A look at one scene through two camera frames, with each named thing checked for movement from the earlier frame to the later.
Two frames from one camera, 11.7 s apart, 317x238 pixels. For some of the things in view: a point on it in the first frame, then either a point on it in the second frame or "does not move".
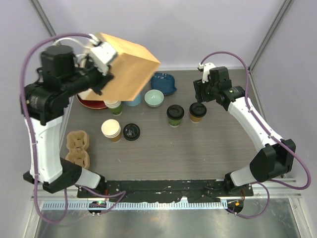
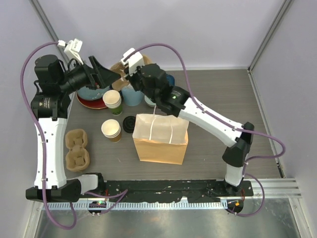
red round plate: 92,104 does not move
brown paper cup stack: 111,129 does not move
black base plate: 161,191 does not move
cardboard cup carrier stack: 78,142 does not move
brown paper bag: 132,70 → 160,138
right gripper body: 207,90 → 136,81
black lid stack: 131,132 → 128,123
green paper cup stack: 115,107 does not move
